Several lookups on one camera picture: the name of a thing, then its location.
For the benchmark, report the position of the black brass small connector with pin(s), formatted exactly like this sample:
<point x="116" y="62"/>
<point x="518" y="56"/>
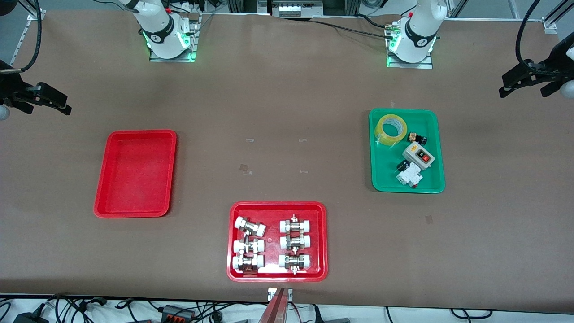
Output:
<point x="419" y="139"/>

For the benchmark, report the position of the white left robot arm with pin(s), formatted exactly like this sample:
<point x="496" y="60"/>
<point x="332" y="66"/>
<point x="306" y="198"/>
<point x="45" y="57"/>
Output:
<point x="419" y="31"/>

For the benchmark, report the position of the aluminium frame profile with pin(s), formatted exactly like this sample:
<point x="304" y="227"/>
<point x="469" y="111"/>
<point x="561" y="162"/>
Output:
<point x="558" y="15"/>

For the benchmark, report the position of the black power adapter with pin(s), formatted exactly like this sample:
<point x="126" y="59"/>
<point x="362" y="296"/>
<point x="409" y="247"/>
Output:
<point x="31" y="317"/>

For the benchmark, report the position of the empty red plastic tray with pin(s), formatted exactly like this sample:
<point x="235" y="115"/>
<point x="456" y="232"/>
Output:
<point x="134" y="175"/>

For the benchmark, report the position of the red metal post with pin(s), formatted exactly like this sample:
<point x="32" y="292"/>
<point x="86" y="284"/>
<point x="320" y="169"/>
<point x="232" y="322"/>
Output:
<point x="276" y="309"/>

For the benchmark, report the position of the yellow packing tape roll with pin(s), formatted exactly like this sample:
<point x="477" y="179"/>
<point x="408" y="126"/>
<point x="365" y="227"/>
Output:
<point x="380" y="132"/>

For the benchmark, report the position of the black round knob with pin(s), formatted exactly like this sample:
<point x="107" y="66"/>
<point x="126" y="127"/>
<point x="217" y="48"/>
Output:
<point x="401" y="166"/>

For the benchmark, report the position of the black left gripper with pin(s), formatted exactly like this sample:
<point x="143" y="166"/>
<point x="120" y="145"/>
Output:
<point x="554" y="67"/>

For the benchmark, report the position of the white terminal block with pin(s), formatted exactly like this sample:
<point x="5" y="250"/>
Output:
<point x="293" y="9"/>

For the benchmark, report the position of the aluminium table edge rail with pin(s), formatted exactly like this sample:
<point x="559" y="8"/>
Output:
<point x="22" y="38"/>

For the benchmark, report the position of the red tray holding valves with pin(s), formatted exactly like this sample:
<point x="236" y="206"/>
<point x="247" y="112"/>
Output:
<point x="272" y="237"/>

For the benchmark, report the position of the green plastic tray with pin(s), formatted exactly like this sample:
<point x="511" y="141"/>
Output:
<point x="385" y="166"/>

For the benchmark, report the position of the metal valve white caps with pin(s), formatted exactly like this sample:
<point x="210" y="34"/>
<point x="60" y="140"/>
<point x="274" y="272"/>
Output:
<point x="248" y="263"/>
<point x="249" y="246"/>
<point x="295" y="224"/>
<point x="295" y="242"/>
<point x="294" y="262"/>
<point x="250" y="226"/>

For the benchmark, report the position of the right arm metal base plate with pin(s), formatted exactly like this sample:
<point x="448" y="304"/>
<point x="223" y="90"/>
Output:
<point x="193" y="45"/>

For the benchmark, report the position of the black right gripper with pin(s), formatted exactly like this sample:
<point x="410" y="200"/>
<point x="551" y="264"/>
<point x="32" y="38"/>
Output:
<point x="10" y="88"/>

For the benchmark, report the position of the white circuit breaker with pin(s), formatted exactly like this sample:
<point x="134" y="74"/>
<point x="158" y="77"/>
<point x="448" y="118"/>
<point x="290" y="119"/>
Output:
<point x="410" y="176"/>

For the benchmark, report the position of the small metal bracket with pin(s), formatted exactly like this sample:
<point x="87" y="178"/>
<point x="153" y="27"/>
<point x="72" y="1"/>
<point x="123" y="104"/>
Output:
<point x="271" y="294"/>

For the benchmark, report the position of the grey switch box red button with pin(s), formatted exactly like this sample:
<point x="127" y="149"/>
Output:
<point x="417" y="154"/>

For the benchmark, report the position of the black connector box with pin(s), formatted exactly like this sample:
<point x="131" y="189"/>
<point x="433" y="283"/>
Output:
<point x="177" y="312"/>

